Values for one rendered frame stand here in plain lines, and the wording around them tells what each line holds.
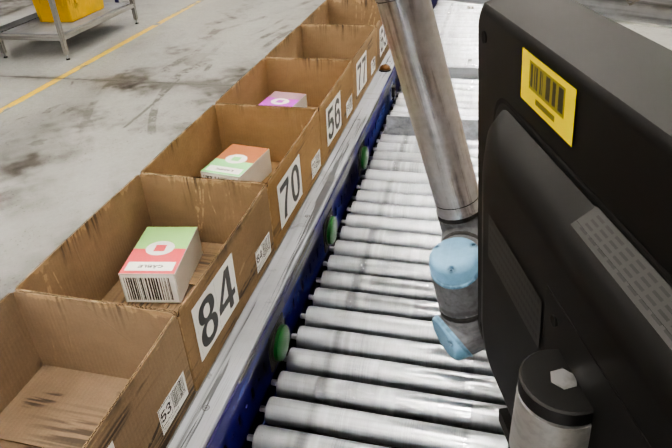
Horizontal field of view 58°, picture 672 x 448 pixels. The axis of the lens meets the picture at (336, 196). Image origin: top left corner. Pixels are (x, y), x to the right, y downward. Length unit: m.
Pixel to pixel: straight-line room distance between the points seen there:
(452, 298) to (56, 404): 0.67
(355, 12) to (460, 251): 1.77
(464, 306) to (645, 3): 0.55
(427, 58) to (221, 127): 0.80
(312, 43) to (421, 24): 1.37
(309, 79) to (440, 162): 0.96
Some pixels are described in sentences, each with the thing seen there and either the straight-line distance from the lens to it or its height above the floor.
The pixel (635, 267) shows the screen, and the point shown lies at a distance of 0.27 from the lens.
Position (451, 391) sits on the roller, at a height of 0.73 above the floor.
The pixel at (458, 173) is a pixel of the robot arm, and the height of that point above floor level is 1.12.
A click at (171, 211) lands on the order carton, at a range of 1.36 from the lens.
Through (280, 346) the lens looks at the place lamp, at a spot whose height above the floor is 0.82.
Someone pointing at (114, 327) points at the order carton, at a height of 1.00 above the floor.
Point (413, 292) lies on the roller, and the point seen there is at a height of 0.74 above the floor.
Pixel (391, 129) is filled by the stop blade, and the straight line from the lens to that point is 2.12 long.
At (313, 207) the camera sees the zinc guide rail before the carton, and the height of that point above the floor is 0.89.
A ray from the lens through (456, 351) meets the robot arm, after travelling 1.12.
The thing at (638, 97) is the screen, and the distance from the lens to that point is 0.27.
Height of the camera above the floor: 1.64
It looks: 31 degrees down
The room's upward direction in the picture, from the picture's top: 3 degrees counter-clockwise
